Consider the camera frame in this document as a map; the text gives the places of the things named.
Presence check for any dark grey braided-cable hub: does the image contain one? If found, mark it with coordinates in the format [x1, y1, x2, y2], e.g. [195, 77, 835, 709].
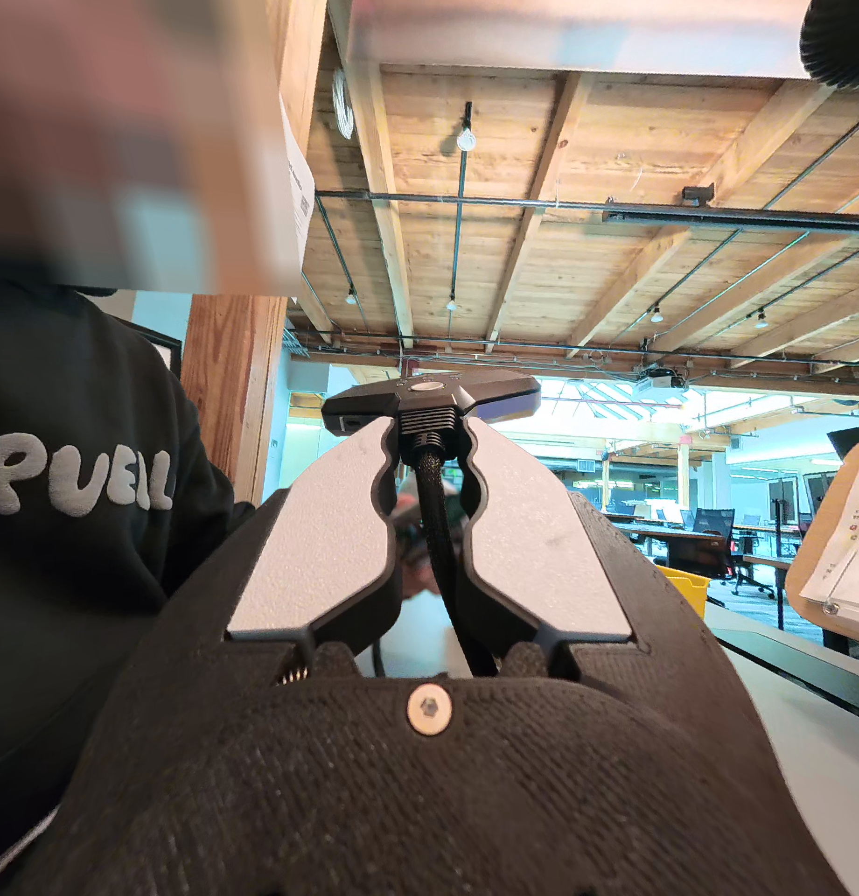
[321, 371, 544, 679]

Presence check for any wooden pillar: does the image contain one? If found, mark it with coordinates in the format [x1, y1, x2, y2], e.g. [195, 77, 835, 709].
[181, 0, 332, 506]

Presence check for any person's black hoodie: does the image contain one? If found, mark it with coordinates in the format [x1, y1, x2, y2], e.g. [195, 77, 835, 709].
[0, 276, 257, 862]

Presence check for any black ribbed object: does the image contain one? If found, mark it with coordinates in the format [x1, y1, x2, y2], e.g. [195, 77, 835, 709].
[798, 0, 859, 90]

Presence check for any dark desk divider strip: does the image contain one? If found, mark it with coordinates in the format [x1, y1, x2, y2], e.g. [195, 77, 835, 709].
[709, 625, 859, 725]

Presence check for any ceiling projector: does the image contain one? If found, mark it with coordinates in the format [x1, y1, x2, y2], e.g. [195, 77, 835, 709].
[634, 366, 691, 394]

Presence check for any brown background desk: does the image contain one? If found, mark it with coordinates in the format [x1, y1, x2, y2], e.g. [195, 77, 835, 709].
[604, 514, 801, 582]

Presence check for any grey desk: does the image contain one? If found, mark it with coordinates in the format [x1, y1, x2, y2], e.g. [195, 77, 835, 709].
[356, 588, 859, 896]

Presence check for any yellow storage bin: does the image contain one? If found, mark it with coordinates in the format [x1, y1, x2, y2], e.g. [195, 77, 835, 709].
[655, 565, 710, 622]

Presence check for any black mesh office chair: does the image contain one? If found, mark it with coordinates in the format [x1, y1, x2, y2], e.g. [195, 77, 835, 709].
[690, 507, 738, 561]

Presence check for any black ceiling track rail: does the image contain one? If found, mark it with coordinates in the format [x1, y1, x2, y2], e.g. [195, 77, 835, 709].
[602, 202, 859, 233]

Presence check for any black framed marker sign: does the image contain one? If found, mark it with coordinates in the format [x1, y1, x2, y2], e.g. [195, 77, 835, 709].
[132, 323, 185, 375]

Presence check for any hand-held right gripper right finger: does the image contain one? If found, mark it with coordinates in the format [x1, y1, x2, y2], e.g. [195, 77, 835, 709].
[459, 418, 635, 651]

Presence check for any white paper notice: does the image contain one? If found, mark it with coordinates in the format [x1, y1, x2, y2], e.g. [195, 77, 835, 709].
[279, 98, 317, 270]

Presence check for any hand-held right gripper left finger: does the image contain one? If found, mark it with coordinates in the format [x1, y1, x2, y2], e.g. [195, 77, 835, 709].
[225, 418, 404, 645]

